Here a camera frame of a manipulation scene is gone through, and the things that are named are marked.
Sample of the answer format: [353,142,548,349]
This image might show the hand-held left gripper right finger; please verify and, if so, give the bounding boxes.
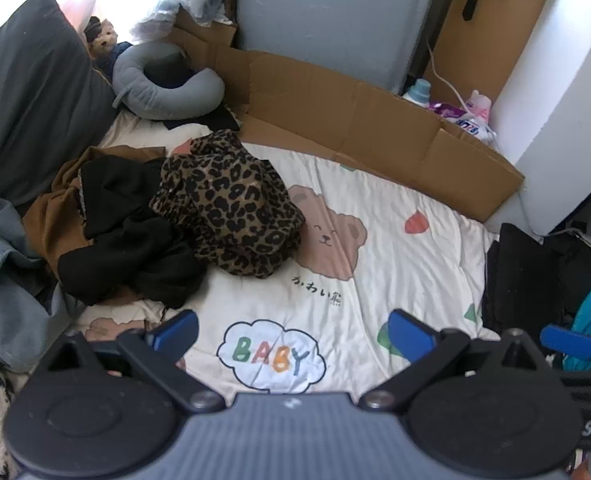
[358,309,551,413]

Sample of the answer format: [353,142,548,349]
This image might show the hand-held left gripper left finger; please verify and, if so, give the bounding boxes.
[35,309,226,413]

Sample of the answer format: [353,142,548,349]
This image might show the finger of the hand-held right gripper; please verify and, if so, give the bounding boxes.
[540,325,591,376]

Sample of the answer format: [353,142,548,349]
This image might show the leopard print pants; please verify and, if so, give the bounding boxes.
[149,129,307,279]

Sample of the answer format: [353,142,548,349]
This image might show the black folded clothes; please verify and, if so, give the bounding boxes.
[480,222,591,356]

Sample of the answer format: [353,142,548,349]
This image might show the white bear printed blanket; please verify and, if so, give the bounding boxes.
[68,107,501,396]

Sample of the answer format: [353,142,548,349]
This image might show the black garment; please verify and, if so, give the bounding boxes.
[58,156,208,309]

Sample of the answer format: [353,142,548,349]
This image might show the brown garment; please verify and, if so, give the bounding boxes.
[22,145,168,306]

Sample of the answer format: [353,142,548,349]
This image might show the blue-grey denim garment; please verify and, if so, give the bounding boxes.
[0,190,83,373]

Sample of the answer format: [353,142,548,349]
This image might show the dark cloth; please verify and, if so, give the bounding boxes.
[162,105,241,133]

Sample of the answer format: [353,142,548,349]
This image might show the purple packet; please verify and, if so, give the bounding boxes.
[428,101,486,133]

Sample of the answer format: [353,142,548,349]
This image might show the pink bottle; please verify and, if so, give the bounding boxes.
[465,90,493,123]

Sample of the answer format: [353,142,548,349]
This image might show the grey neck pillow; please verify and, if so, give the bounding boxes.
[112,41,226,122]

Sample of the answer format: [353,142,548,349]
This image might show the white bottle with blue cap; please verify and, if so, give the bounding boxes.
[402,78,432,108]

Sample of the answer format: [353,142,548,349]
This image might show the brown cardboard sheet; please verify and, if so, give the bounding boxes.
[168,7,526,223]

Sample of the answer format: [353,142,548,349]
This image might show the dark grey pillow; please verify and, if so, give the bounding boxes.
[0,0,118,208]

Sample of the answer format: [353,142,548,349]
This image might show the teddy bear toy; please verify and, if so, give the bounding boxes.
[84,16,136,76]

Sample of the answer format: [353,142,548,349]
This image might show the brown wooden door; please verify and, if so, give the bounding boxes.
[428,0,561,111]

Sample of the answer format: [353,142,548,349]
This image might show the clear plastic bag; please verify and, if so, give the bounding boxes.
[130,0,236,41]

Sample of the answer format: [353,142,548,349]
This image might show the white cable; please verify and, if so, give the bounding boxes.
[425,42,469,111]

